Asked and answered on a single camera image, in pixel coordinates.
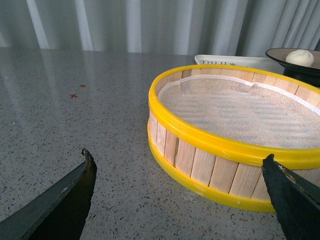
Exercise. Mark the white steamed bun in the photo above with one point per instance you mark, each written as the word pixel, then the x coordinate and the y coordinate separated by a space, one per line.
pixel 300 57

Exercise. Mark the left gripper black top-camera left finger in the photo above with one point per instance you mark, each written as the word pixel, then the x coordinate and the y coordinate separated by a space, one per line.
pixel 60 212

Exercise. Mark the white mesh steamer liner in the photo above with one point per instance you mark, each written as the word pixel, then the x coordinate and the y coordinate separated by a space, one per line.
pixel 251 113

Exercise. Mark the beige plate black rim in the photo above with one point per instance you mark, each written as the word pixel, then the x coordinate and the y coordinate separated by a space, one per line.
pixel 306 74

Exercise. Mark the grey pleated curtain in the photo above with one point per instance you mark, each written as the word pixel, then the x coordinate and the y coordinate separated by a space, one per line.
pixel 181 27

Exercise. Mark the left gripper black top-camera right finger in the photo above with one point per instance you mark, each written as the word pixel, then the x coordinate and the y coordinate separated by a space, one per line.
pixel 295 200

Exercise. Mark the wooden steamer yellow rims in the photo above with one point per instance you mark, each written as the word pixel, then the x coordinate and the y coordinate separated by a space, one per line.
pixel 220 169

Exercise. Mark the white bear serving tray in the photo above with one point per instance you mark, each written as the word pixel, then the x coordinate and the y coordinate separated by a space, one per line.
pixel 262 63

